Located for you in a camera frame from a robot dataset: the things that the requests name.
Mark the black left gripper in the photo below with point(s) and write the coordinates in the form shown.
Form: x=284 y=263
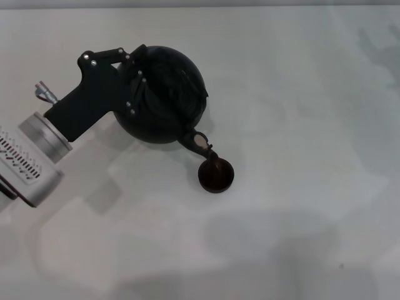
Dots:
x=90 y=97

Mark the small dark brown teacup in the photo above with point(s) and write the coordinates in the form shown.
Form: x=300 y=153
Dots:
x=216 y=179

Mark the silver vented left wrist camera box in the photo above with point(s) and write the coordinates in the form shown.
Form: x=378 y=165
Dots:
x=25 y=168

